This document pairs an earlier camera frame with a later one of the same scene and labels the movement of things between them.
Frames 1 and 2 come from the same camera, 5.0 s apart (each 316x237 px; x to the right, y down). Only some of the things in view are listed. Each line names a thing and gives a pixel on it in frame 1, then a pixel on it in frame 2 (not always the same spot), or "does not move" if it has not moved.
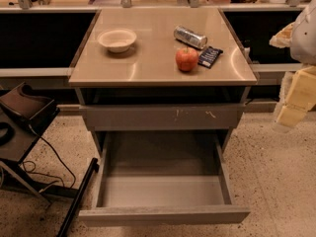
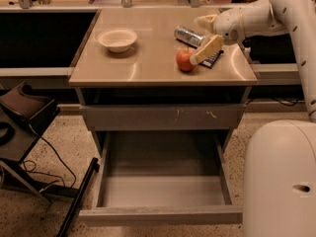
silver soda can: (190, 37) does not move
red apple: (187, 59) does not move
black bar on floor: (79, 197) does not move
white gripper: (305, 39) -> (228, 25)
